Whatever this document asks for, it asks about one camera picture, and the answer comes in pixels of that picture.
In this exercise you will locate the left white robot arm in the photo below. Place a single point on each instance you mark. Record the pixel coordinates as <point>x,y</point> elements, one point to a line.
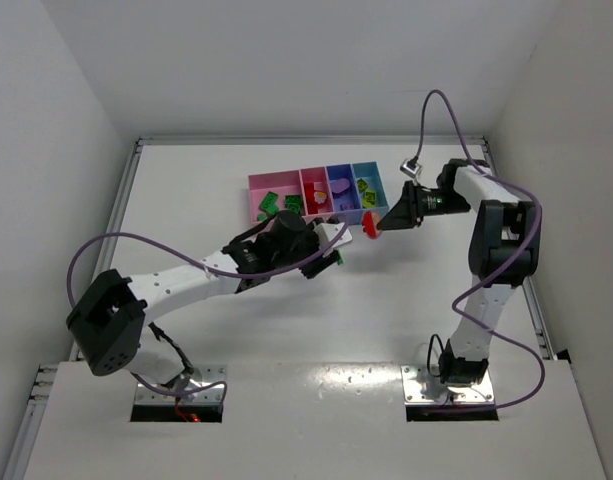
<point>113,323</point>

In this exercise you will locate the metal base plate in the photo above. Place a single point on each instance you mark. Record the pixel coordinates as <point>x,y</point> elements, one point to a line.
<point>426,399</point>
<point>193,398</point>

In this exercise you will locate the purple-blue bin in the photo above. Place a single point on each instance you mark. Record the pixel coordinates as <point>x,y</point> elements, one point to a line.
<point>345,196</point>

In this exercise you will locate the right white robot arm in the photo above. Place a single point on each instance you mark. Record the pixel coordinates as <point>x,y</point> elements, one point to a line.
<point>503,252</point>

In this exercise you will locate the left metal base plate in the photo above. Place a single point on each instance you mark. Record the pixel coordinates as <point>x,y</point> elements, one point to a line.
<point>193,398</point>

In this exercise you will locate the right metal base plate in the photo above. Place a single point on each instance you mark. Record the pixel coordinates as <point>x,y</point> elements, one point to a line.
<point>426,399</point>

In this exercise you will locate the large pink bin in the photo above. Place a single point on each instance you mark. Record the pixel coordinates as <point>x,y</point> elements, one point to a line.
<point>278,185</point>

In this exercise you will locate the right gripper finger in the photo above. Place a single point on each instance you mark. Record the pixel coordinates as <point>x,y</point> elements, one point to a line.
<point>403,204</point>
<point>394,221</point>

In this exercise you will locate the light blue bin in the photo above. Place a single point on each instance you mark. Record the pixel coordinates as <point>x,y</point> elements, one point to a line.
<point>369,171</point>

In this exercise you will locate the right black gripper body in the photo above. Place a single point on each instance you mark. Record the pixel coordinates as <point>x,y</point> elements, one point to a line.
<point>411,204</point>

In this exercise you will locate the small lime square brick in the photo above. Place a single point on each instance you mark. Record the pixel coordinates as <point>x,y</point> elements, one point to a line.
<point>362,185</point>

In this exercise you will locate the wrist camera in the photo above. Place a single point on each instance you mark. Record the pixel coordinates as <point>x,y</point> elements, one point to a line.
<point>411,168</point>
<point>332,236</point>

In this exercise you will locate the green square lego brick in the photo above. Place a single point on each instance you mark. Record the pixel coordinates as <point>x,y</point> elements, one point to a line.
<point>294,203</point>

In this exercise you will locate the purple arch lego brick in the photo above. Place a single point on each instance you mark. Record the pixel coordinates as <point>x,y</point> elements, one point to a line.
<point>339,186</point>

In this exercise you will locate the small pink bin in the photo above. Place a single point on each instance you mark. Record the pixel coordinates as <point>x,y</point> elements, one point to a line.
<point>319,176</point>

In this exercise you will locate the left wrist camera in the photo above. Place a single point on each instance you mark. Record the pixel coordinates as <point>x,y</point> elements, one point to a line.
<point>332,236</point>

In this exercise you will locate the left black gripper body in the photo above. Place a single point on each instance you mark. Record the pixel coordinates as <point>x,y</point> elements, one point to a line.
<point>317,265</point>

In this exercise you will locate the thin green lego brick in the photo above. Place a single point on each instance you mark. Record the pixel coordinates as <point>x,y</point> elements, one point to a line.
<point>268,203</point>

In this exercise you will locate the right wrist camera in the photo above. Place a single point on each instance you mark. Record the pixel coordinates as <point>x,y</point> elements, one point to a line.
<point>411,168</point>

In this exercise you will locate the red half-round printed brick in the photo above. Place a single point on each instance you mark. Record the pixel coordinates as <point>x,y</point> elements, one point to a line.
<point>370,221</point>

